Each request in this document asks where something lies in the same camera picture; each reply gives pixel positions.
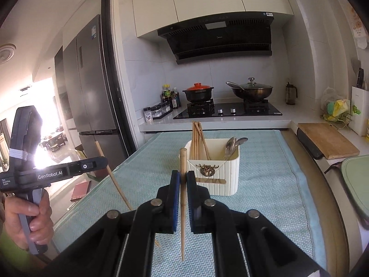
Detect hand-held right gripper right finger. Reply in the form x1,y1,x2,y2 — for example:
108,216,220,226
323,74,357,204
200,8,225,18
186,171,330,277

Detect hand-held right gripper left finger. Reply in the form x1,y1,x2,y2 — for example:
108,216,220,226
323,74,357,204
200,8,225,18
48,170,182,277

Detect wooden chopstick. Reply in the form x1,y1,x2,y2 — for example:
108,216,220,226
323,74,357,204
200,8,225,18
95,141,160,248
179,148,188,262

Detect white utensil holder deer ornament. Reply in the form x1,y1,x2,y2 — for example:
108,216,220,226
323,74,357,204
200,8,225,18
184,138,241,197

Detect bundle of wooden chopsticks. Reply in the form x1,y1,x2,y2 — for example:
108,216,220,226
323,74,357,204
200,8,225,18
192,120,211,160

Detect person's left forearm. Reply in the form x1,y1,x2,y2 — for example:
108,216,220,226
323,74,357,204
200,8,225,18
0,219,32,269

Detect person's left hand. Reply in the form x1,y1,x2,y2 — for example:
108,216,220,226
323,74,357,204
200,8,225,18
3,189,53,250

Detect dining furniture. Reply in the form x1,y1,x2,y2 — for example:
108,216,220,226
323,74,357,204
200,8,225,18
39,131,68,153

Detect light blue woven mat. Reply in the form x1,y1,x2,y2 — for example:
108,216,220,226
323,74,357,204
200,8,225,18
53,130,319,277

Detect red box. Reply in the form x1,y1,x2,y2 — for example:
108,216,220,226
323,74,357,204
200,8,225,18
70,180,91,202

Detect grey refrigerator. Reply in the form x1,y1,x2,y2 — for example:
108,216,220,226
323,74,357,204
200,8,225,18
62,14,122,166

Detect row of spice jars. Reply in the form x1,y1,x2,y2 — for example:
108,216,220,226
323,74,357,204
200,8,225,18
150,102,173,119

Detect round ceiling fixture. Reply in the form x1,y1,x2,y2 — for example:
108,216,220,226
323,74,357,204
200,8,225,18
0,44,16,64

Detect dark sauce bottle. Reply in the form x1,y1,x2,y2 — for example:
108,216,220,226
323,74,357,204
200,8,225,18
171,87,182,110

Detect black gas stove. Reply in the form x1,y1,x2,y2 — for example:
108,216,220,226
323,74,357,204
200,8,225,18
173,99,281,120

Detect black clay pot red lid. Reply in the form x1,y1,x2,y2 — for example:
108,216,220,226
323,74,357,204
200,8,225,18
182,83,214,103

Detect dark wok with lid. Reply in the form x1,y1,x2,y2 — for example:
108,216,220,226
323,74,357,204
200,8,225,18
226,77,274,101

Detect dark cutting board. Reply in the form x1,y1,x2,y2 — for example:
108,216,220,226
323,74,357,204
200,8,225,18
296,127,326,160

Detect wooden cutting board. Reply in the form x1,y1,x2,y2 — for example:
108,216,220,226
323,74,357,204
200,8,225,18
298,123,361,160

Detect black range hood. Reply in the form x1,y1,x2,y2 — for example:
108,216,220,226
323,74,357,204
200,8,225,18
157,13,274,65

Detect light green tray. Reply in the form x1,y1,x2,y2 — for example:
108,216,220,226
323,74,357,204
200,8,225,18
340,155,369,228

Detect plastic bag yellow green contents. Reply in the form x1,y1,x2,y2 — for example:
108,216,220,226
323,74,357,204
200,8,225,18
321,87,362,123

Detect white knife block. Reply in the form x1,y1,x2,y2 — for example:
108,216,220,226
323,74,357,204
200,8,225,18
350,85,369,137

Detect white wall cabinets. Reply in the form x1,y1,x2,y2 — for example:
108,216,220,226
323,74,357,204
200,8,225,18
131,0,295,38

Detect black handled knives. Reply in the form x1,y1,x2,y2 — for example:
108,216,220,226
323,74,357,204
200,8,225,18
357,68,368,90

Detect wall sticker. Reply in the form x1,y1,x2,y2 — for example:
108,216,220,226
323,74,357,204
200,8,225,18
350,4,369,49

